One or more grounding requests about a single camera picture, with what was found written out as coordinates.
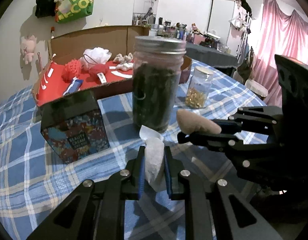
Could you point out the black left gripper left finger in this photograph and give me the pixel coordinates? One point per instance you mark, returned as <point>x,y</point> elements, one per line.
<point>96,210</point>

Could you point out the pink curtain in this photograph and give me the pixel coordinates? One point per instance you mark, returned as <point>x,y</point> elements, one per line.
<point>280,34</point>

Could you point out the broom with orange handle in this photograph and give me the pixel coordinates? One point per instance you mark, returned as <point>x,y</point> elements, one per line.
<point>52,32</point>

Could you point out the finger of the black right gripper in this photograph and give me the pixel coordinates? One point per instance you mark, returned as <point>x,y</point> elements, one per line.
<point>262,120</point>
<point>213,142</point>

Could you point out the white folded cloth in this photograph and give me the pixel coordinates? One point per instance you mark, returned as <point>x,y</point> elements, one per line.
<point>125,66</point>

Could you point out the blue plaid tablecloth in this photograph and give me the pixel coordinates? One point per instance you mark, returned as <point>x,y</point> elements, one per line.
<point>33,180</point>

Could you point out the green tote bag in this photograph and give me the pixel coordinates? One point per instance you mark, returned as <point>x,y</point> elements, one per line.
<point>71,10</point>

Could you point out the dark beauty cream box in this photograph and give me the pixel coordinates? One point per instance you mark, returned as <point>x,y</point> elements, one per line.
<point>73,126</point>

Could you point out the white wardrobe cabinet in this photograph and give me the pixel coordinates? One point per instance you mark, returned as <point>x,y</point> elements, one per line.
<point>219,20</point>

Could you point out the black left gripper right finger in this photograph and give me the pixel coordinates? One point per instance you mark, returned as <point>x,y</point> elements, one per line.
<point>213,210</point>

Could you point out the tan round sponge puff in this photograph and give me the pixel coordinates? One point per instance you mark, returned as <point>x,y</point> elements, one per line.
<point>190,122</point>

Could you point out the red knitted bunny pouch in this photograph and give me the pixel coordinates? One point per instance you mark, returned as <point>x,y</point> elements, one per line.
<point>96,69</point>

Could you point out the pink plush on wall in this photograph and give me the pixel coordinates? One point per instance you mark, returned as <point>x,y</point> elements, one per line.
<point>27,47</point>

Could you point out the red foam net sleeve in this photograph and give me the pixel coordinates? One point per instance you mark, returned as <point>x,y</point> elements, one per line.
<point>71,70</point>

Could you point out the dark covered side table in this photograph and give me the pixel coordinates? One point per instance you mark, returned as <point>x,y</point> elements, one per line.
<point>209,56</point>

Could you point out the cardboard box red inside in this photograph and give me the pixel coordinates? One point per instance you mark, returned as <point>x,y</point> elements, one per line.
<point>117,39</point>

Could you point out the white mesh bath pouf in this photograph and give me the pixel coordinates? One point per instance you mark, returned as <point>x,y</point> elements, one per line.
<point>98,54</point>

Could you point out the small jar gold clips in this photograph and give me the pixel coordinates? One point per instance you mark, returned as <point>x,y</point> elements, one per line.
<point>199,87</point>

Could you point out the white tissue sachet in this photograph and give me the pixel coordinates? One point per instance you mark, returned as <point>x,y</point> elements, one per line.
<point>154,158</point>

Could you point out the large glass jar dark contents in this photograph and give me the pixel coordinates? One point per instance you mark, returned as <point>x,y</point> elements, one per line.
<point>156,75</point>

